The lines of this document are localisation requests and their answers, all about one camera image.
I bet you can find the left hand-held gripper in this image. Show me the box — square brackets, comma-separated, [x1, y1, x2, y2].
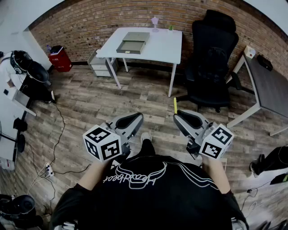
[82, 112, 144, 163]

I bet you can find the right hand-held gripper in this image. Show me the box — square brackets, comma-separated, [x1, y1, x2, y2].
[173, 109, 234, 160]

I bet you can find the grey tray box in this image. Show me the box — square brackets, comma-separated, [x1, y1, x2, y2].
[116, 31, 151, 55]

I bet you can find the person's left forearm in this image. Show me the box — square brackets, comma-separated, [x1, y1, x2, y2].
[77, 159, 119, 192]

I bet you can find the person's right forearm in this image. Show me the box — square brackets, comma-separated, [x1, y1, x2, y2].
[201, 156, 232, 195]

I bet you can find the person's grey shoe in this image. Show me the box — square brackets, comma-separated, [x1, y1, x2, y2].
[140, 132, 153, 144]

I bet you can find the person's black trouser leg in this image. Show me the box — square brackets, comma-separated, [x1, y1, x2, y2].
[139, 138, 157, 158]

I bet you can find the black office chair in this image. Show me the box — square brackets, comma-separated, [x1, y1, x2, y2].
[176, 9, 257, 113]

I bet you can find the grey drawer cabinet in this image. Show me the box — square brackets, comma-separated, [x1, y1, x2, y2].
[87, 49, 119, 78]

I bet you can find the white table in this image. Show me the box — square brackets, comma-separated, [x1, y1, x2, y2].
[96, 27, 183, 98]

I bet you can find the person's black printed t-shirt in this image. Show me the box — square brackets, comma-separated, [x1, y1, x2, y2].
[49, 154, 250, 230]

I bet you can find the dark grey desk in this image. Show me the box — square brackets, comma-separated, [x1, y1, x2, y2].
[226, 53, 288, 137]

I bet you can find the white box with red dot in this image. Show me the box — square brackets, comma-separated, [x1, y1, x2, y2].
[243, 45, 257, 60]

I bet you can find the red cabinet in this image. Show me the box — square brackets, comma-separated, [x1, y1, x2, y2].
[48, 47, 73, 73]

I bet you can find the black device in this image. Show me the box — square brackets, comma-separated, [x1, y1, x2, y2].
[256, 54, 274, 71]

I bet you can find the white power strip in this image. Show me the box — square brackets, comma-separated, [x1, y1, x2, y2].
[44, 163, 55, 178]

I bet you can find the black box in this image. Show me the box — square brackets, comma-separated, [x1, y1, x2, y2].
[49, 45, 64, 55]

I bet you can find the black round chair back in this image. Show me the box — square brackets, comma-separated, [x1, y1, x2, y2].
[27, 60, 50, 84]

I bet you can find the black and green item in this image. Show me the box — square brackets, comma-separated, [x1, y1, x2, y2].
[270, 172, 288, 186]

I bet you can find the white desk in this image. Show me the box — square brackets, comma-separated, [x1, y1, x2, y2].
[0, 84, 38, 163]

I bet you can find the black cable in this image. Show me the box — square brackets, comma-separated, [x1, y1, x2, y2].
[240, 181, 272, 217]
[45, 101, 92, 175]

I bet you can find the white cable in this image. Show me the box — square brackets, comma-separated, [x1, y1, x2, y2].
[27, 168, 49, 196]

